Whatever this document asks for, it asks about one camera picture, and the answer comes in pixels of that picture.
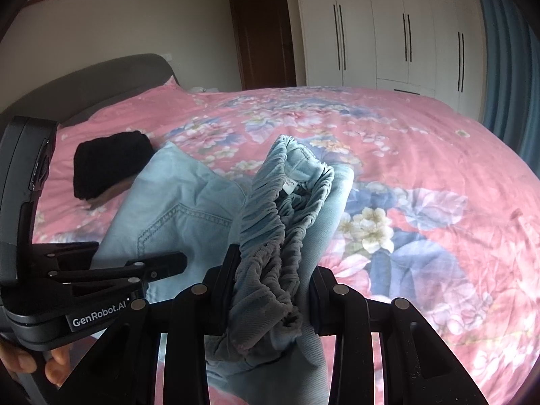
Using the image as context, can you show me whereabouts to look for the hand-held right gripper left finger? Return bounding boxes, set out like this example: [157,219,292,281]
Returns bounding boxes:
[59,244,242,405]

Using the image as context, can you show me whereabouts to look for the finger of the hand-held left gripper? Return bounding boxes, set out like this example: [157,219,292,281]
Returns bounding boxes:
[25,242,101,271]
[47,252,189,294]

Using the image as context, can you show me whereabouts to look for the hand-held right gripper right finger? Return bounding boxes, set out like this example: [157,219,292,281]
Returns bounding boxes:
[307,265,491,405]

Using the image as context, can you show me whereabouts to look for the light blue denim pants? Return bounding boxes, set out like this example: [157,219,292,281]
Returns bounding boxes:
[90,134,356,405]

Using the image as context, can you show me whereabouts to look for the person's left hand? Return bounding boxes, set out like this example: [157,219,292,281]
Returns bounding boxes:
[0,340,72,388]

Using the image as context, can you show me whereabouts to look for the black folded cloth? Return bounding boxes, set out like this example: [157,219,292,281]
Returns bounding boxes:
[73,131,155,200]

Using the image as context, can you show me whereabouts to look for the grey bed headboard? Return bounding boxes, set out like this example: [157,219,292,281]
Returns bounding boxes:
[0,53,176,128]

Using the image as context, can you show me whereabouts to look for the pink floral blanket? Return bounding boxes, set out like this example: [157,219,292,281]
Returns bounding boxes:
[31,75,537,405]

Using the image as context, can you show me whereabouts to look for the dark brown door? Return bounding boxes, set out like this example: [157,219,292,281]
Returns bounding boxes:
[228,0,298,92]

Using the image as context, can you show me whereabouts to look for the white wardrobe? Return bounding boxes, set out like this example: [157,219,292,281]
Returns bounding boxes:
[292,0,487,115]

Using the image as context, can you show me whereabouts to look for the blue curtain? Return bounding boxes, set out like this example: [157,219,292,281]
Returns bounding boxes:
[477,0,540,162]

